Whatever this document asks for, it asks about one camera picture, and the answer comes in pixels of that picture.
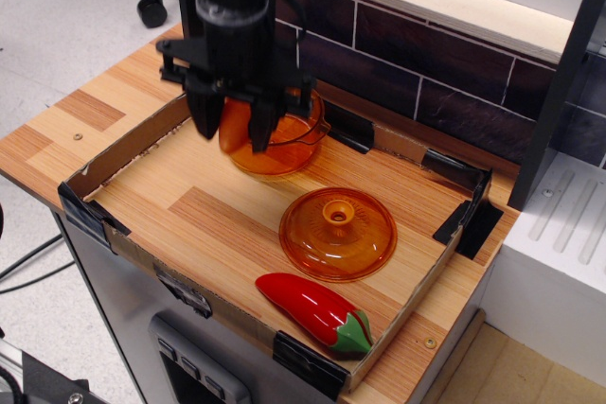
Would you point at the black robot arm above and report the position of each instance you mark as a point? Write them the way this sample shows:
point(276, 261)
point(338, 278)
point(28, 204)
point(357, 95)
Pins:
point(231, 13)

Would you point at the orange transparent pot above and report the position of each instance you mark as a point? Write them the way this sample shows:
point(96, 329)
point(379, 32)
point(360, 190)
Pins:
point(292, 144)

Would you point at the grey toy oven panel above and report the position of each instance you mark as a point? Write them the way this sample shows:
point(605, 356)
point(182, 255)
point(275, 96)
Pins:
point(193, 376)

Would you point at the cardboard fence with black tape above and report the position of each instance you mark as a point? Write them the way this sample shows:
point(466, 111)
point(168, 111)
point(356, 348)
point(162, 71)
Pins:
point(163, 223)

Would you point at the orange transparent pot lid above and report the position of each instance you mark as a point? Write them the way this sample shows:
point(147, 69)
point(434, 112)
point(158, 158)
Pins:
point(338, 234)

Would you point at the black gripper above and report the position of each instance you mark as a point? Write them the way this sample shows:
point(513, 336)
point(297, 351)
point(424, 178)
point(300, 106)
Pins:
point(240, 62)

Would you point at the orange toy carrot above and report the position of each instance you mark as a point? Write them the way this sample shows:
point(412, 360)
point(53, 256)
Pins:
point(233, 129)

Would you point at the black upright post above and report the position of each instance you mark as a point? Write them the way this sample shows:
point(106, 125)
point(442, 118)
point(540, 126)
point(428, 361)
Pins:
point(586, 38)

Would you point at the white toy sink drainboard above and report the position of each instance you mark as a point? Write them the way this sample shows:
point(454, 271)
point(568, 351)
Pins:
point(562, 226)

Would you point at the red toy chili pepper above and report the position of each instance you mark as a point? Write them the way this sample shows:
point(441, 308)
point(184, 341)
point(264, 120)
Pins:
point(326, 315)

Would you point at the dark brick backsplash panel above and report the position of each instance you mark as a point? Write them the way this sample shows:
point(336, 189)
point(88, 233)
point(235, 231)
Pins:
point(478, 92)

